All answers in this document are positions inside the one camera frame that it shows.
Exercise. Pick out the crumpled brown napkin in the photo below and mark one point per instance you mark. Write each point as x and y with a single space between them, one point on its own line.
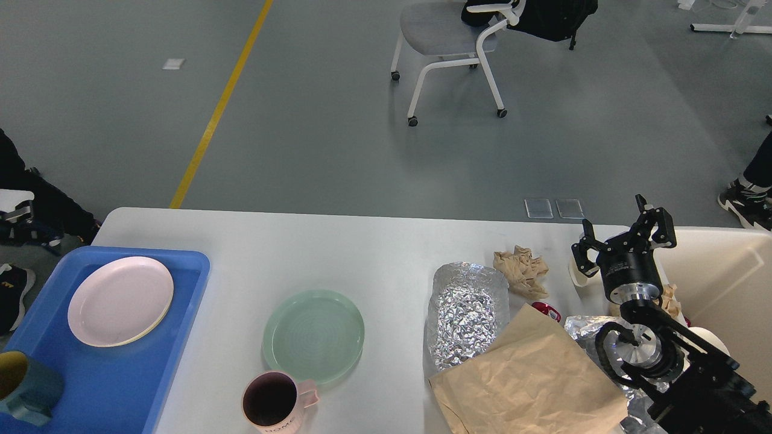
523 272

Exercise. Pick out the beige plastic bin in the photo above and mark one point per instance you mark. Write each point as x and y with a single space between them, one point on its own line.
723 281

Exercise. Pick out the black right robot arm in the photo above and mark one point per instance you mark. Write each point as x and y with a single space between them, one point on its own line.
694 386

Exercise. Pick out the person dark clothing left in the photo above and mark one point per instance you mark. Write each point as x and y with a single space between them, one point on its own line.
54 207

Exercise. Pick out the crumpled aluminium foil sheet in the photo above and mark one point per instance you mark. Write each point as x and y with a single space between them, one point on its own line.
468 309

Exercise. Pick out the pink HOME mug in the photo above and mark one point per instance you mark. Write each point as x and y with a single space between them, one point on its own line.
275 403

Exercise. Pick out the crumpled napkin by bin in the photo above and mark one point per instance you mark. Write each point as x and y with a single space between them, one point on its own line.
669 303

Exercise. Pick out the light green plate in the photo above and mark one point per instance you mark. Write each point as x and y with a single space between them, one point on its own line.
315 335

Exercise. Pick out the white paper cup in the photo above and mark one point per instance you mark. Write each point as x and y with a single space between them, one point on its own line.
580 280

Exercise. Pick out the person black sneakers right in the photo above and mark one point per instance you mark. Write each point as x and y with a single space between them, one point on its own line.
748 196

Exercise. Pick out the black backpack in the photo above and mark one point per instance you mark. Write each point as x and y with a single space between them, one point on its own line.
550 20

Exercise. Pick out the teal mug yellow inside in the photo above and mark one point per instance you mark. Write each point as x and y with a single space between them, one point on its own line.
29 389

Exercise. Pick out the white grey office chair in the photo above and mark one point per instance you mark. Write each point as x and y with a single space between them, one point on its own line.
435 29

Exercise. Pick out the brown paper bag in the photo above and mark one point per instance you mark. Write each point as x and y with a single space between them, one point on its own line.
533 379

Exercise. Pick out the pink plate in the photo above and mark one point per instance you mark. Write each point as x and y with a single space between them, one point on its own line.
120 302

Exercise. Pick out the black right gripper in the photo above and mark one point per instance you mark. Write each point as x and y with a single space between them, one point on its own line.
626 262

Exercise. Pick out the foil piece under arm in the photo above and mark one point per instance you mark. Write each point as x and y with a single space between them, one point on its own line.
583 330

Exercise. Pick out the blue plastic tray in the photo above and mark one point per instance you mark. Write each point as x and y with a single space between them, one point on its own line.
108 390

